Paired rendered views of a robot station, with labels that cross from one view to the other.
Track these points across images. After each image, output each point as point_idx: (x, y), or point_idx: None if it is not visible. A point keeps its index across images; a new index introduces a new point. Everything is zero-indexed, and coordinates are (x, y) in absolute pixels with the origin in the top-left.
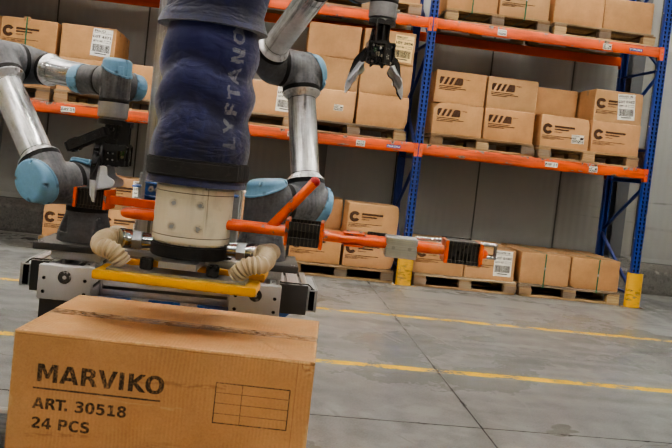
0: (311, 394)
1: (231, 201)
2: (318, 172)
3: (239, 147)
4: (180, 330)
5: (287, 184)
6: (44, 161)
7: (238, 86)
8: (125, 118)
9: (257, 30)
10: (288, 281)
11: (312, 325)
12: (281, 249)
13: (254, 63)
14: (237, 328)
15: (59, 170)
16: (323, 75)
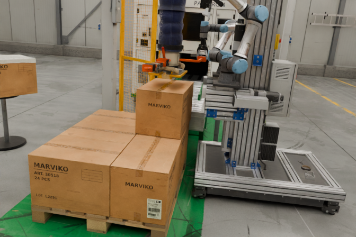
0: (136, 96)
1: (165, 54)
2: (240, 53)
3: (161, 39)
4: (161, 84)
5: (228, 56)
6: (210, 50)
7: (162, 24)
8: (202, 37)
9: (162, 9)
10: (240, 95)
11: (176, 92)
12: (222, 79)
13: (165, 17)
14: (166, 87)
15: (211, 52)
16: (255, 14)
